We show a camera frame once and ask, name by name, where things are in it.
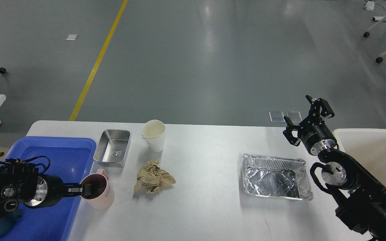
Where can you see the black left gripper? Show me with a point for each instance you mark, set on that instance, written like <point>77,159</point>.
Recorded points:
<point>51,189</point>

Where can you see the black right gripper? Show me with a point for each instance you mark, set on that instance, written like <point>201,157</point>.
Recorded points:
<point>313,133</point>

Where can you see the pink mug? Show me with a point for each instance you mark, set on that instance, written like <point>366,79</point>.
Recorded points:
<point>102,195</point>

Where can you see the stainless steel rectangular container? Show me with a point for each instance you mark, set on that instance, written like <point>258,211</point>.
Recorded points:
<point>112,148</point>

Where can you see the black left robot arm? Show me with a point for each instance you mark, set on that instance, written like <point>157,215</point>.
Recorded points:
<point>26,182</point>

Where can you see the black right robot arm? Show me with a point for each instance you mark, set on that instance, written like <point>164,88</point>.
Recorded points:
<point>360,197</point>

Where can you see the clear floor plate right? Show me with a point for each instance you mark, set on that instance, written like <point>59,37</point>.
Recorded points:
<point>295,116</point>

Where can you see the clear floor plate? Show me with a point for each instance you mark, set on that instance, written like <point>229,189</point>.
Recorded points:
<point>295,116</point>
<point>276,116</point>

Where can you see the blue plastic tray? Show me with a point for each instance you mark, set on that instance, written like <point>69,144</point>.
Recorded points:
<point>71,160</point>

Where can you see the clear floor plate left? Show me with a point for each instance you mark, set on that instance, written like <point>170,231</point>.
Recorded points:
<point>276,116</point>

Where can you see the aluminium foil tray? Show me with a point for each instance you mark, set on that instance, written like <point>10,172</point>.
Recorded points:
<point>275,177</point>

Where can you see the dark blue mug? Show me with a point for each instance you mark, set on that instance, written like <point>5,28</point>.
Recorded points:
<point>8,222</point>

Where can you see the white plastic bin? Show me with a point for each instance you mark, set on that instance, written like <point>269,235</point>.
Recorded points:
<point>367,146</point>

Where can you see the crumpled brown paper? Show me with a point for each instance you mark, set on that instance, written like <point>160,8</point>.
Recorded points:
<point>153,178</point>

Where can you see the white paper cup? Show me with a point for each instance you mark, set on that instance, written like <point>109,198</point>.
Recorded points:
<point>153,132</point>

